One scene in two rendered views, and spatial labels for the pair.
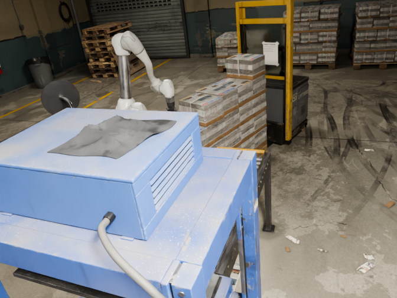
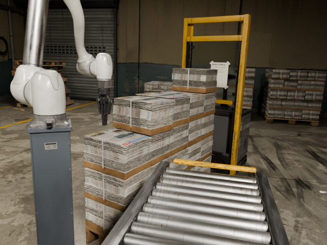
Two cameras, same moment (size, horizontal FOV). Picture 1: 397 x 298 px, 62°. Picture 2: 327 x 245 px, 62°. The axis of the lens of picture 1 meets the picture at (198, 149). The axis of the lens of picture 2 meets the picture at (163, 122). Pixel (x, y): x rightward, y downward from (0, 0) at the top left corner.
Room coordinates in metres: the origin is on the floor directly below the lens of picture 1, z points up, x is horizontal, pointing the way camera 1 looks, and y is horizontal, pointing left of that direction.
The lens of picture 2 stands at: (1.29, 0.18, 1.32)
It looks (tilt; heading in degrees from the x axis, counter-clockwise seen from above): 12 degrees down; 348
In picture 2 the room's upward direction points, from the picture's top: 2 degrees clockwise
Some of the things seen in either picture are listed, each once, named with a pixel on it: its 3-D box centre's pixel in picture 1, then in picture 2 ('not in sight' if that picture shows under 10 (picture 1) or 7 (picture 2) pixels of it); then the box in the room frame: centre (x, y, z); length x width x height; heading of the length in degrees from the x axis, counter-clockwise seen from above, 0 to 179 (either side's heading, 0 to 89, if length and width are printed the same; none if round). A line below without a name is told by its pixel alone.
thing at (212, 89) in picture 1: (215, 89); (162, 95); (3.55, -0.27, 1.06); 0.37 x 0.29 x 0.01; 44
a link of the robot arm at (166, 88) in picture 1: (167, 87); (102, 65); (3.04, 0.22, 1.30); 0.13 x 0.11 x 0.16; 40
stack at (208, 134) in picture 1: (214, 147); (152, 172); (3.43, -0.18, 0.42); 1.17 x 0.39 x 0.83; 136
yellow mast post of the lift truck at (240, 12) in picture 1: (243, 71); (185, 94); (4.50, -0.74, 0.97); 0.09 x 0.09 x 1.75; 46
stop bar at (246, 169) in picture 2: (240, 149); (213, 165); (2.56, -0.36, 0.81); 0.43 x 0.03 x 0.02; 66
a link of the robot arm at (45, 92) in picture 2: (138, 115); (47, 91); (2.76, 0.49, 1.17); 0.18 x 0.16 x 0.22; 40
